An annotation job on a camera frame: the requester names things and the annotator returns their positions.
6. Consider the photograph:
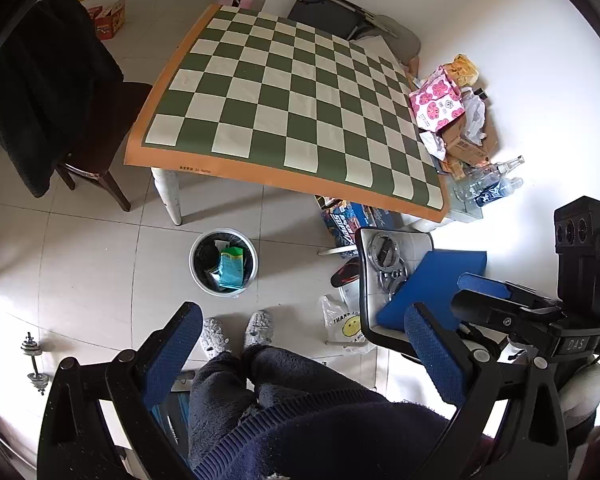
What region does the crumpled white tissue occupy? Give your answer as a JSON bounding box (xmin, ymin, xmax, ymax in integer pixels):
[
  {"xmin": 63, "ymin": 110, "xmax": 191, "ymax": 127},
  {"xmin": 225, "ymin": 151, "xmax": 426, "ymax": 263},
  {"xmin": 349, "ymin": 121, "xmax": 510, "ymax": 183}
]
[{"xmin": 419, "ymin": 131, "xmax": 446, "ymax": 160}]

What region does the grey fuzzy slipper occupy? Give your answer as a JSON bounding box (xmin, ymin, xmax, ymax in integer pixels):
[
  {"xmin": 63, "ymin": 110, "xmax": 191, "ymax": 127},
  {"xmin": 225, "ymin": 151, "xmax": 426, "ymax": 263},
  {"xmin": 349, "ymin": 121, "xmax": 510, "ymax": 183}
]
[
  {"xmin": 244, "ymin": 310, "xmax": 274, "ymax": 350},
  {"xmin": 198, "ymin": 318, "xmax": 230, "ymax": 360}
]

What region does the red black sandal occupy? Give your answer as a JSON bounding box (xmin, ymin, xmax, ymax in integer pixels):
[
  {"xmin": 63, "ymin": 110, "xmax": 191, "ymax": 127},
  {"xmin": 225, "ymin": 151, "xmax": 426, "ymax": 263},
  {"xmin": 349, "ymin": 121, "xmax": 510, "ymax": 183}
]
[{"xmin": 330, "ymin": 257, "xmax": 361, "ymax": 288}]

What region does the small metal dumbbell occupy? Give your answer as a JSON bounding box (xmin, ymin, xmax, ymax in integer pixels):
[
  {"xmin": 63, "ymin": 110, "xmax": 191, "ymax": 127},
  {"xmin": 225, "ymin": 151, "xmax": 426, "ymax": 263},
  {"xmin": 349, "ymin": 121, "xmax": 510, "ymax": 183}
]
[{"xmin": 21, "ymin": 332, "xmax": 50, "ymax": 396}]

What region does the grey fuzzy left slipper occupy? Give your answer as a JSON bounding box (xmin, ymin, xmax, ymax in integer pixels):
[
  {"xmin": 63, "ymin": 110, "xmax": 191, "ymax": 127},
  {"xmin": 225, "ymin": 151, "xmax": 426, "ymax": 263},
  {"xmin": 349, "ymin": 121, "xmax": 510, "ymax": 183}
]
[{"xmin": 198, "ymin": 318, "xmax": 230, "ymax": 360}]

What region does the dark wooden chair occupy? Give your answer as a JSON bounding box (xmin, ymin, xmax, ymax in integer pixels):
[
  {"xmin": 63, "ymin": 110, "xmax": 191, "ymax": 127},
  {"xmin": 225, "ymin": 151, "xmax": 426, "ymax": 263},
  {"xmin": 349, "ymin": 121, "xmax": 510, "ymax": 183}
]
[{"xmin": 55, "ymin": 81, "xmax": 151, "ymax": 212}]

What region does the colourful box under table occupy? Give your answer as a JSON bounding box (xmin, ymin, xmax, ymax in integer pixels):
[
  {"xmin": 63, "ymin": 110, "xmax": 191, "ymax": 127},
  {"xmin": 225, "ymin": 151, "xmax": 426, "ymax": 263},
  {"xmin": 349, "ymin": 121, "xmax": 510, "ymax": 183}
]
[{"xmin": 315, "ymin": 195, "xmax": 399, "ymax": 247}]

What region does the folded grey cot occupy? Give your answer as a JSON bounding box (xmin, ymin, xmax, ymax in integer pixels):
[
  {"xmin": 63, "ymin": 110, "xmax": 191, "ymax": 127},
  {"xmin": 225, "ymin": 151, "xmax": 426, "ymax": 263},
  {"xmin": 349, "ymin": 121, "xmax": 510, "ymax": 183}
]
[{"xmin": 288, "ymin": 0, "xmax": 398, "ymax": 40}]

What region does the black jacket on chair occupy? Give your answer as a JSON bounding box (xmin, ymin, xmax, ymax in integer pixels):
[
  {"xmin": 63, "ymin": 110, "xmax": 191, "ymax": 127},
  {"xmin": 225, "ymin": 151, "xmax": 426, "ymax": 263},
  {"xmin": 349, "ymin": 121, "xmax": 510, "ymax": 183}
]
[{"xmin": 0, "ymin": 0, "xmax": 123, "ymax": 198}]

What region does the grey fuzzy right slipper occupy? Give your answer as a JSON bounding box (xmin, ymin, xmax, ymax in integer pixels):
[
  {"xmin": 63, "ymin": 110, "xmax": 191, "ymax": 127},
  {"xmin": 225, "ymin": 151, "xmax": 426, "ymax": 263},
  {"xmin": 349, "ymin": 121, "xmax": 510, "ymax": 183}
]
[{"xmin": 244, "ymin": 310, "xmax": 274, "ymax": 350}]

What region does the yellow snack bag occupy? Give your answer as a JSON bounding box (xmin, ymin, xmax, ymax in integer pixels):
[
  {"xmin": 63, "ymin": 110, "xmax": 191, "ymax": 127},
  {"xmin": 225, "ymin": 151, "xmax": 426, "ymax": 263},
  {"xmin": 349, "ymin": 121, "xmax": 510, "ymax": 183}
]
[{"xmin": 443, "ymin": 54, "xmax": 479, "ymax": 88}]

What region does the brown cardboard box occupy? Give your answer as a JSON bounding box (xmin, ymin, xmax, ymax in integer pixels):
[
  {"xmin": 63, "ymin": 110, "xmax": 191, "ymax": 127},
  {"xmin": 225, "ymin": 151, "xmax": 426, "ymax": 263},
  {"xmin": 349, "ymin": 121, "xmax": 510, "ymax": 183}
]
[{"xmin": 438, "ymin": 112, "xmax": 498, "ymax": 166}]

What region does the pink flower paper bag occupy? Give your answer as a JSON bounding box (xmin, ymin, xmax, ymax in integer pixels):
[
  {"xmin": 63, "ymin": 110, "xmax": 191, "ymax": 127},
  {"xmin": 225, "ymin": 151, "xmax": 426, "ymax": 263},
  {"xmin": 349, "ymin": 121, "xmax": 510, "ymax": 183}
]
[{"xmin": 408, "ymin": 66, "xmax": 465, "ymax": 133}]

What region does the light blue snack bag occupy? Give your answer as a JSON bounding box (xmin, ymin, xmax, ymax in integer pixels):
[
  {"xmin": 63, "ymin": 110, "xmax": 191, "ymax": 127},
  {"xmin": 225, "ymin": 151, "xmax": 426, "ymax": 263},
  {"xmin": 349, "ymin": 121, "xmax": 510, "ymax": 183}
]
[{"xmin": 218, "ymin": 246, "xmax": 244, "ymax": 290}]

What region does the green white checkered table mat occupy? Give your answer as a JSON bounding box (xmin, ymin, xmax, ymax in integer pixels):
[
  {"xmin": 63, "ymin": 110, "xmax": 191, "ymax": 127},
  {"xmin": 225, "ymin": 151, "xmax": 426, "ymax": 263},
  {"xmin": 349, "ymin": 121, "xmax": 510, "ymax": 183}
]
[{"xmin": 124, "ymin": 4, "xmax": 449, "ymax": 221}]

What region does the clear glass bottle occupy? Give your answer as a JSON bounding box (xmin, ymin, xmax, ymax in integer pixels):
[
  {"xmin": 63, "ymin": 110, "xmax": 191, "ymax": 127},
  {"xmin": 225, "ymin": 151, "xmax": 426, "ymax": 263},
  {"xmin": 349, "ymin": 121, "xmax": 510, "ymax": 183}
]
[{"xmin": 462, "ymin": 156, "xmax": 524, "ymax": 194}]

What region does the white stool with black frame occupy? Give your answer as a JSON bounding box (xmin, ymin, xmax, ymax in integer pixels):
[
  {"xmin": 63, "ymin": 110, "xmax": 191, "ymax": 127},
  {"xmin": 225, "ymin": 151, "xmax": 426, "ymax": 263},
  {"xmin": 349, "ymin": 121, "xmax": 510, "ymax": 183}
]
[{"xmin": 355, "ymin": 228, "xmax": 437, "ymax": 360}]

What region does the red orange cardboard box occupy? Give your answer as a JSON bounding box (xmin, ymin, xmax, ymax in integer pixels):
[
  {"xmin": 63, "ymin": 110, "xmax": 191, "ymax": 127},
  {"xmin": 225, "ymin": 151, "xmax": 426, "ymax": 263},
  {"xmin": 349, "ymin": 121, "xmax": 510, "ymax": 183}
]
[{"xmin": 87, "ymin": 0, "xmax": 126, "ymax": 40}]

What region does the white round trash bin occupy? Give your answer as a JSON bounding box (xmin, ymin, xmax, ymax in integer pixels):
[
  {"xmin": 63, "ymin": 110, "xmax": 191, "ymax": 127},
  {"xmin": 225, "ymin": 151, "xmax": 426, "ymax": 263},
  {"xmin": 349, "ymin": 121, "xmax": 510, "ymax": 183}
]
[{"xmin": 188, "ymin": 228, "xmax": 259, "ymax": 298}]

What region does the white plastic smiley bag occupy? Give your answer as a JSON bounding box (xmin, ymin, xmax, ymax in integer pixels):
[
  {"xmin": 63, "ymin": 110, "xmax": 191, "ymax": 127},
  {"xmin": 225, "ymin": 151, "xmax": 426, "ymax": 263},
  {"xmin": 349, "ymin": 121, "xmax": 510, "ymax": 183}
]
[{"xmin": 318, "ymin": 295, "xmax": 376, "ymax": 354}]

